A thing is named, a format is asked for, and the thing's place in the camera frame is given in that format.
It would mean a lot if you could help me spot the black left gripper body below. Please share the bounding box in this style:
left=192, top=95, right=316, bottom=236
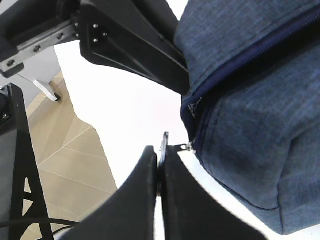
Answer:
left=0, top=0, right=81, bottom=78

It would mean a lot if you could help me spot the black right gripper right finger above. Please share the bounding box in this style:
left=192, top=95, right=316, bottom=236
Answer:
left=161, top=145, right=266, bottom=240

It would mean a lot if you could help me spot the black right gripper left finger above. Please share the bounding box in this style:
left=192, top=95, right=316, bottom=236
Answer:
left=61, top=146, right=158, bottom=240

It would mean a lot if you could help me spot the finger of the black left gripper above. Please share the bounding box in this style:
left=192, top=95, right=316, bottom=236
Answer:
left=79, top=0, right=190, bottom=96
left=133, top=0, right=179, bottom=48

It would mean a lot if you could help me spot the navy blue lunch bag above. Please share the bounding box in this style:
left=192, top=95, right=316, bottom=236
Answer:
left=174, top=0, right=320, bottom=235

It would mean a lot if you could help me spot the white table leg foot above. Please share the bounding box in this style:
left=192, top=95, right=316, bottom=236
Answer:
left=33, top=79, right=61, bottom=102

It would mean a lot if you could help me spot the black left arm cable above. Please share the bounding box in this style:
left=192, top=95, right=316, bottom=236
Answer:
left=0, top=218, right=81, bottom=235

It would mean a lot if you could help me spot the black metal support frame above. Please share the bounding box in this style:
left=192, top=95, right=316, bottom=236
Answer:
left=0, top=83, right=49, bottom=240

